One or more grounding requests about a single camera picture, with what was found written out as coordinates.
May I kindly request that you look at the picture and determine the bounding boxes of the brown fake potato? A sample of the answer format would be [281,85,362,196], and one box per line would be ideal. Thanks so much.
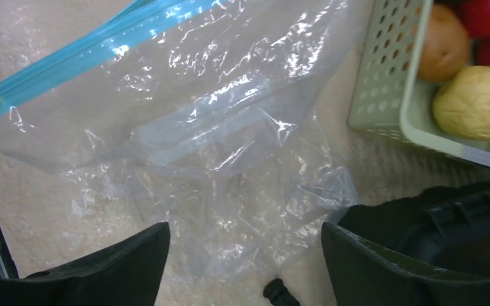
[417,3,470,83]

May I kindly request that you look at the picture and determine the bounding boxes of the red fake apple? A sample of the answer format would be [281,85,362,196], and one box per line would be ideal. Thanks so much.
[456,0,490,39]

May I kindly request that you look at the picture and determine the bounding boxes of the green perforated plastic basket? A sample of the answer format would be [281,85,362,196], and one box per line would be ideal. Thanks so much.
[348,1,490,168]

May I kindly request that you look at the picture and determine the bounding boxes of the black toolbox clear lids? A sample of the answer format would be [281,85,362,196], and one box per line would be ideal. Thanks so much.
[338,180,490,277]

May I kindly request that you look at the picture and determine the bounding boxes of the yellow fake lemon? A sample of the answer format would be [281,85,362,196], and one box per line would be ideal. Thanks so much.
[432,66,490,141]

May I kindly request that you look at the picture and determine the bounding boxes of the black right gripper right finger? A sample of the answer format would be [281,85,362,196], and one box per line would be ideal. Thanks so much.
[321,222,490,305]

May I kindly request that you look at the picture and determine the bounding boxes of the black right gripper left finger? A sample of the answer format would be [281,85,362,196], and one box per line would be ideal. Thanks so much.
[0,222,170,305]

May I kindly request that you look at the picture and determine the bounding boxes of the clear zip bag blue seal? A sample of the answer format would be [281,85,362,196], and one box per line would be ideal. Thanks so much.
[0,1,363,285]

